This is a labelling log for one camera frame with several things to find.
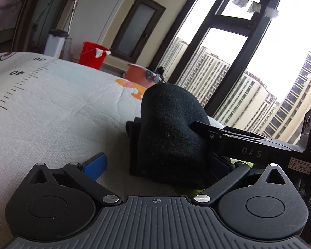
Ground white cloth on bucket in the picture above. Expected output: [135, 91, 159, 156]
[95, 48, 111, 59]

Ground red plastic bucket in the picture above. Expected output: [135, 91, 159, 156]
[78, 42, 110, 70]

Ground grey cloths on tub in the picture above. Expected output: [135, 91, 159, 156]
[145, 69, 162, 84]

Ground white bin with black lid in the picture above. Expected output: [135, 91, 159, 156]
[44, 29, 68, 59]

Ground black fleece garment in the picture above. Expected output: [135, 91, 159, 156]
[126, 84, 235, 192]

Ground dark framed frosted window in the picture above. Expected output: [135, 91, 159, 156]
[111, 0, 166, 63]

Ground cartoon printed play mat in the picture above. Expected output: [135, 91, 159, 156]
[0, 51, 255, 249]

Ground mop with metal handle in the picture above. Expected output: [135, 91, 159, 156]
[62, 0, 78, 61]

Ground pink plastic tub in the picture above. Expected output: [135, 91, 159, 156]
[125, 63, 155, 88]

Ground white cloths on hanger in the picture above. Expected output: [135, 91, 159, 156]
[232, 0, 279, 19]

